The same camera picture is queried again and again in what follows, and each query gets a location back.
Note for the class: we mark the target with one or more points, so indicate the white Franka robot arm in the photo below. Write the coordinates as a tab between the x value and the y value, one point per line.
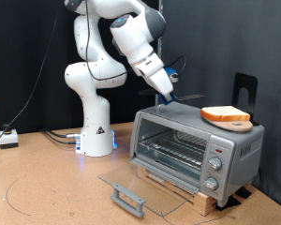
93	75

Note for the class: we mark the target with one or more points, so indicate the silver oven knob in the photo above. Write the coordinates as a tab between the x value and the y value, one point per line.
215	163
211	183

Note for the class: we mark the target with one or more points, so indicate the emergency stop button box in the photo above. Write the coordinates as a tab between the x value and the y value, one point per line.
8	137

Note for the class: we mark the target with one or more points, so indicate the white bread slice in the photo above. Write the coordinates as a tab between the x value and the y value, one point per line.
224	112

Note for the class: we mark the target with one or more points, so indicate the wooden slatted crate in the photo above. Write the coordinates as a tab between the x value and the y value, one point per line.
203	203

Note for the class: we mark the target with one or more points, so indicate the silver toaster oven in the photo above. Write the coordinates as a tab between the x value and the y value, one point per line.
237	156

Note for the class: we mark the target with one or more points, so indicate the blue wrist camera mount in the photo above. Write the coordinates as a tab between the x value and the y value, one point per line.
171	73

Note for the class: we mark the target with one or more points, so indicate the black foam pad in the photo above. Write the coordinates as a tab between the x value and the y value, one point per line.
244	192
228	203

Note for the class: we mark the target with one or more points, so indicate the round wooden cutting board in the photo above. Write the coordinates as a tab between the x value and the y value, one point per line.
237	126

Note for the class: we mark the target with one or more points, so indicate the vertical metal pole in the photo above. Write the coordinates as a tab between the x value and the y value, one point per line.
159	47

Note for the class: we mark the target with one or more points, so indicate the black metal bookend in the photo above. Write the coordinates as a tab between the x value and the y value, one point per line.
245	81

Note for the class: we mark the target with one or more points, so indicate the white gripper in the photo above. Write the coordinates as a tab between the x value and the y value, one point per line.
154	76

